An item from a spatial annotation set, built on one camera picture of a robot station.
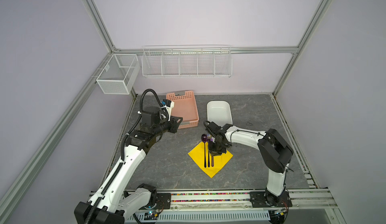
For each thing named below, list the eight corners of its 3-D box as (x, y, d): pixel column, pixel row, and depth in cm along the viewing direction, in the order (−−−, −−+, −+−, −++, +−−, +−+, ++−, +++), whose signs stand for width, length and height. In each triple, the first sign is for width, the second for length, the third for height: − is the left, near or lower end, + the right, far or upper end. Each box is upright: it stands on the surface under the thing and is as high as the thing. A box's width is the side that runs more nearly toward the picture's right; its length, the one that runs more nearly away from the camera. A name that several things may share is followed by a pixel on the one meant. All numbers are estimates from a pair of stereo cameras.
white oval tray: (207, 127, 104) (207, 122, 99) (206, 105, 116) (206, 100, 111) (232, 127, 104) (233, 122, 99) (228, 105, 116) (229, 100, 111)
